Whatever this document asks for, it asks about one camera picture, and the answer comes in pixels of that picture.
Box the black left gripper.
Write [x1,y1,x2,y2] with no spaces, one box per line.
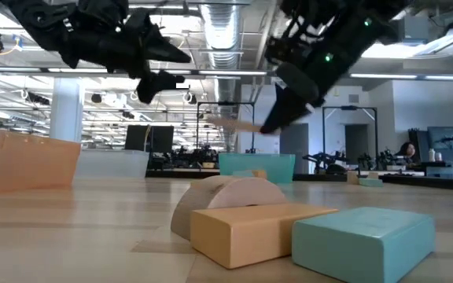
[104,8,193,105]

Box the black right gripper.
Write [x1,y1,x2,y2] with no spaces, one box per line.
[259,37,328,134]

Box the tan wooden plank block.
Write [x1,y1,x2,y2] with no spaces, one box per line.
[209,116,265,134]

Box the natural wooden arch block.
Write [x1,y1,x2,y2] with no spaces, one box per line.
[170,175,290,241]

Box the small teal block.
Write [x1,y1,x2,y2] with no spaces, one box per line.
[359,177,384,188]

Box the large orange rectangular block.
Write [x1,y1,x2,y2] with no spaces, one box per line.
[190,203,340,270]

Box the large teal rectangular block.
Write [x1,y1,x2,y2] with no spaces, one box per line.
[291,207,436,283]

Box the grey door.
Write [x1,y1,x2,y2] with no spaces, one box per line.
[279,123,310,175]
[344,123,370,158]

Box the teal translucent plastic bin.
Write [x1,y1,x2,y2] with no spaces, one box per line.
[218,153,296,185]

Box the black computer monitor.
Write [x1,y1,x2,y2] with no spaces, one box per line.
[150,125,175,154]
[124,124,152,153]

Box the white building pillar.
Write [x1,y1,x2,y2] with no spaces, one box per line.
[49,76,86,143]

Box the clear plastic bin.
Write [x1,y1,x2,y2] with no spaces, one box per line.
[75,149,150,180]

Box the person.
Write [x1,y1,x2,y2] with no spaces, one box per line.
[396,141,419,165]

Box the grey computer monitor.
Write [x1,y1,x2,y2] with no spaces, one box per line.
[426,126,453,153]

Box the orange translucent plastic bin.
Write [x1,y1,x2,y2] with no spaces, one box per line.
[0,127,82,194]

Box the black desk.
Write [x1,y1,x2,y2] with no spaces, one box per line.
[418,160,453,180]

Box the silver ventilation duct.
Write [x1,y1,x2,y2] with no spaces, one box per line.
[199,2,244,105]

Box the black metal station frame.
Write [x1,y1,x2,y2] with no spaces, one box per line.
[322,105,378,171]

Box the black table frame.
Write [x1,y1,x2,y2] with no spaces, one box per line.
[145,167,453,193]

